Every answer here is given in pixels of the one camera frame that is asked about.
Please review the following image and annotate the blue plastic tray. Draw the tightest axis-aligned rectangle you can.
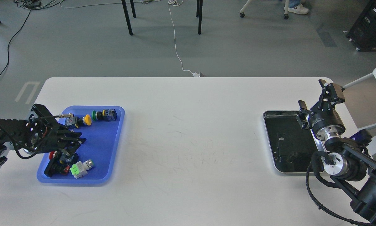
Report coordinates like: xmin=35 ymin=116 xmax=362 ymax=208
xmin=36 ymin=105 xmax=125 ymax=186

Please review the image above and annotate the black table leg left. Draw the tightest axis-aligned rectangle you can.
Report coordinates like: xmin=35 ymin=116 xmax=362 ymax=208
xmin=121 ymin=0 xmax=136 ymax=36

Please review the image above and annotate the black table leg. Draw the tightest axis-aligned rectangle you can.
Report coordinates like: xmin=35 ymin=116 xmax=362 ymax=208
xmin=196 ymin=0 xmax=203 ymax=35
xmin=121 ymin=0 xmax=136 ymax=36

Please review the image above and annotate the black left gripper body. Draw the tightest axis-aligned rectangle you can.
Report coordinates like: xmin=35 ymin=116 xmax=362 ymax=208
xmin=35 ymin=126 xmax=83 ymax=153

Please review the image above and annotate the silver metal tray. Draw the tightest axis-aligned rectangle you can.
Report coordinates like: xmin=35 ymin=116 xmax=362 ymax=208
xmin=263 ymin=110 xmax=325 ymax=176

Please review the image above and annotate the black equipment case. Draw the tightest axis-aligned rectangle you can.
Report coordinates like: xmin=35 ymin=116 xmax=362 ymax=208
xmin=346 ymin=0 xmax=376 ymax=51

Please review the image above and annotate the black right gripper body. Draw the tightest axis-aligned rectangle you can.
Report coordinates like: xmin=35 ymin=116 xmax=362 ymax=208
xmin=308 ymin=107 xmax=346 ymax=140

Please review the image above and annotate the black table leg right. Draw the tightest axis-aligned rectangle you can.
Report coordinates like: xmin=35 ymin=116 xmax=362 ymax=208
xmin=196 ymin=0 xmax=203 ymax=35

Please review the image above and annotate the black cable on floor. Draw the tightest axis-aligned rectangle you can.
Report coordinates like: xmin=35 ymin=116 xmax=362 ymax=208
xmin=0 ymin=0 xmax=60 ymax=114

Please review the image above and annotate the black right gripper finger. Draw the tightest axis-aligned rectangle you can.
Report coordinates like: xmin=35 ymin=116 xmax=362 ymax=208
xmin=296 ymin=100 xmax=314 ymax=130
xmin=318 ymin=79 xmax=346 ymax=112

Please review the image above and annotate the red push button switch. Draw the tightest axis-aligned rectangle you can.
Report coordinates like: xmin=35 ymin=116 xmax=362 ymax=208
xmin=49 ymin=151 xmax=63 ymax=160

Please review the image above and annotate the white cable on floor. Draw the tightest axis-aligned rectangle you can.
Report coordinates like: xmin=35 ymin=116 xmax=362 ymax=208
xmin=168 ymin=0 xmax=195 ymax=76

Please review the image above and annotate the green push button switch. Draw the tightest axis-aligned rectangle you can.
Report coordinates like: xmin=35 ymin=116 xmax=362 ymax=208
xmin=91 ymin=109 xmax=117 ymax=122

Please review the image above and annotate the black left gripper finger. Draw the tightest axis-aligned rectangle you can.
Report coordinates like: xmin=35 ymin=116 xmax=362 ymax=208
xmin=62 ymin=130 xmax=83 ymax=140
xmin=58 ymin=140 xmax=86 ymax=156

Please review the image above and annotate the white green selector switch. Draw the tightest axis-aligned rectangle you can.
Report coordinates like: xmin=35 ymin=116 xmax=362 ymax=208
xmin=70 ymin=159 xmax=95 ymax=179

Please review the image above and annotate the black push button switch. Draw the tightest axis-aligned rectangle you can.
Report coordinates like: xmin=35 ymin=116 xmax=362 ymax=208
xmin=44 ymin=153 xmax=79 ymax=177

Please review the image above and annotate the white office chair base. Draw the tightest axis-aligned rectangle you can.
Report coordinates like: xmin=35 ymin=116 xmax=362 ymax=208
xmin=240 ymin=0 xmax=289 ymax=19

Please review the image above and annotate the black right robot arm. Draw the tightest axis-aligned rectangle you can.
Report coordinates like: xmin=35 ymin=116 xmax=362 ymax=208
xmin=296 ymin=79 xmax=376 ymax=226

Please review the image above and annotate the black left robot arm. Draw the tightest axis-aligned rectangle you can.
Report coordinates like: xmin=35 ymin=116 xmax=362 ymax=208
xmin=0 ymin=104 xmax=86 ymax=166

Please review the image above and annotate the yellow push button switch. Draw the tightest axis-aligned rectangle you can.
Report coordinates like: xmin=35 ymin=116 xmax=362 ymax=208
xmin=64 ymin=114 xmax=92 ymax=128

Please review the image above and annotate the white sneaker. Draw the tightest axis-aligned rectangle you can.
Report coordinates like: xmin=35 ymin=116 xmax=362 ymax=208
xmin=288 ymin=3 xmax=310 ymax=15

